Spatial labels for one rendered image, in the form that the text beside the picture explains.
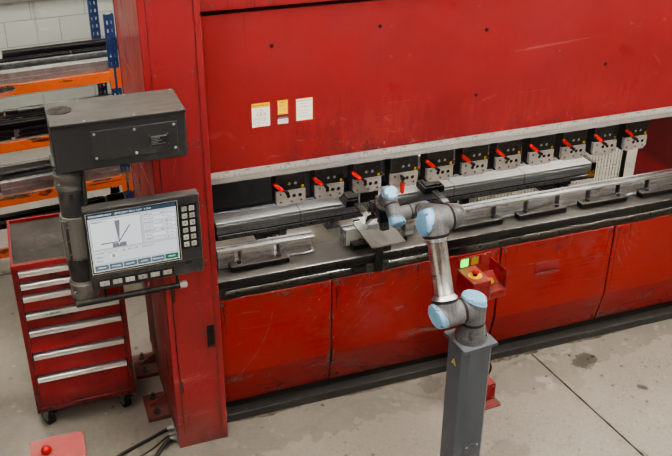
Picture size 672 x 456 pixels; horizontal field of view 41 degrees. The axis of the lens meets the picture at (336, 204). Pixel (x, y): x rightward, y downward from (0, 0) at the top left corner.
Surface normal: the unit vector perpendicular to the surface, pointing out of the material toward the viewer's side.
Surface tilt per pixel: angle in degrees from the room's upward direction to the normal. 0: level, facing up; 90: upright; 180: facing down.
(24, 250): 0
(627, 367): 0
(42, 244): 0
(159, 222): 90
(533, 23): 90
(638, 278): 90
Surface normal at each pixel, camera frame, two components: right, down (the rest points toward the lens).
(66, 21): 0.43, 0.42
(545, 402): 0.00, -0.89
